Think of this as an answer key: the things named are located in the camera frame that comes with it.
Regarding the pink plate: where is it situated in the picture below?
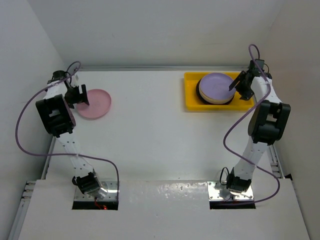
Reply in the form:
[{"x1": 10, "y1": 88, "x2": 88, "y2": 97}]
[{"x1": 76, "y1": 89, "x2": 112, "y2": 120}]

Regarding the purple plate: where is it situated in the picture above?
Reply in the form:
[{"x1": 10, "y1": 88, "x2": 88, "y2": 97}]
[{"x1": 198, "y1": 72, "x2": 236, "y2": 102}]

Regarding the orange plate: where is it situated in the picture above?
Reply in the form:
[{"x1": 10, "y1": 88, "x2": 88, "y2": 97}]
[{"x1": 199, "y1": 93, "x2": 234, "y2": 105}]

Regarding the steel rimmed plate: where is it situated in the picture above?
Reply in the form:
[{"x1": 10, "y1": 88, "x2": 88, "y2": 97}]
[{"x1": 195, "y1": 80, "x2": 234, "y2": 105}]

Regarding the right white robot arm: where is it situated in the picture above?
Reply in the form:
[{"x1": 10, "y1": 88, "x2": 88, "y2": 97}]
[{"x1": 226, "y1": 59, "x2": 291, "y2": 194}]

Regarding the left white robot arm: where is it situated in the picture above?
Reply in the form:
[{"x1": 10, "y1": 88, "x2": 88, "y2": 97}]
[{"x1": 35, "y1": 70, "x2": 101, "y2": 199}]

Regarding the yellow plastic bin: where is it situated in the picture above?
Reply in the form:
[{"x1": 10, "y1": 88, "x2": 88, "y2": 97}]
[{"x1": 183, "y1": 72, "x2": 255, "y2": 112}]

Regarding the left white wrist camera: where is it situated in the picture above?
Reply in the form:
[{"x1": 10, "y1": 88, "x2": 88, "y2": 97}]
[{"x1": 72, "y1": 74, "x2": 79, "y2": 83}]

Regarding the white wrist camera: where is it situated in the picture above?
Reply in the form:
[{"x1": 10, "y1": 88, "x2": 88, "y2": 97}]
[
  {"x1": 254, "y1": 58, "x2": 265, "y2": 73},
  {"x1": 72, "y1": 74, "x2": 79, "y2": 83}
]

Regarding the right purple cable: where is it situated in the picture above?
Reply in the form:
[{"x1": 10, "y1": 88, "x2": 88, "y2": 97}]
[{"x1": 219, "y1": 44, "x2": 281, "y2": 206}]

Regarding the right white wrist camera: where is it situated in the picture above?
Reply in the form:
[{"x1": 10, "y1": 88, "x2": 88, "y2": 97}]
[{"x1": 254, "y1": 58, "x2": 265, "y2": 73}]

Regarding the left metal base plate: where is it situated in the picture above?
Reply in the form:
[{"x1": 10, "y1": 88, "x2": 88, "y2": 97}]
[{"x1": 73, "y1": 179, "x2": 118, "y2": 202}]

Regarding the metal base plate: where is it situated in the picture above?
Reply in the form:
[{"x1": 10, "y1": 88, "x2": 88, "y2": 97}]
[
  {"x1": 73, "y1": 179, "x2": 118, "y2": 202},
  {"x1": 207, "y1": 181, "x2": 254, "y2": 202}
]

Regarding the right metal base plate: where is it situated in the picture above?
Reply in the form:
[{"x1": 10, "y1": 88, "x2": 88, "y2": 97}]
[{"x1": 207, "y1": 181, "x2": 254, "y2": 202}]

